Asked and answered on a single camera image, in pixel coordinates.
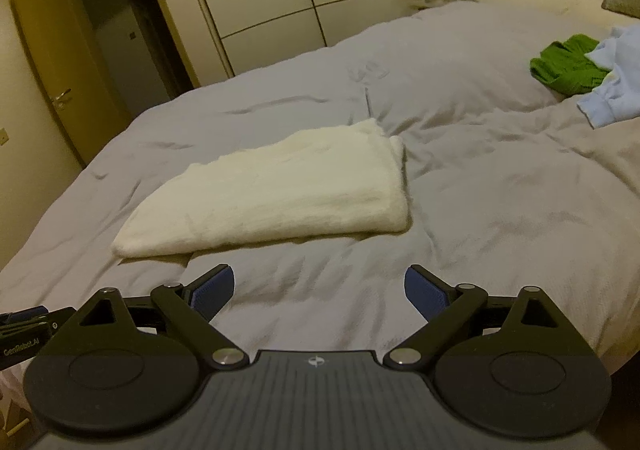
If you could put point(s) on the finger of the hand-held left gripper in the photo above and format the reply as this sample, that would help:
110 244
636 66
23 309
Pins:
27 317

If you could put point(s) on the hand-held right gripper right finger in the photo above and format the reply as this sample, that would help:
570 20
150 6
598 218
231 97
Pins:
425 292

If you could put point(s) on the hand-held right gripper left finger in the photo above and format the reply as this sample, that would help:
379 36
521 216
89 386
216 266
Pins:
212 292

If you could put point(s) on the cream striped knit sweater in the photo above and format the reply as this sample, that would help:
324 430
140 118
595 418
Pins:
275 190

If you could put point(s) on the bed with grey sheet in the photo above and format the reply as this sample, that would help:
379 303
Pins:
475 205

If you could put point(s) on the green knit garment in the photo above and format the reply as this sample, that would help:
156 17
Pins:
565 65

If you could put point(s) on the wooden door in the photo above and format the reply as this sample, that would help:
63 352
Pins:
50 40

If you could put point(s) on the light blue garment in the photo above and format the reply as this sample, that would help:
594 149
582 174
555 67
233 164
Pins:
620 90

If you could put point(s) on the wall socket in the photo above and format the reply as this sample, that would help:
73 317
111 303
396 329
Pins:
3 136

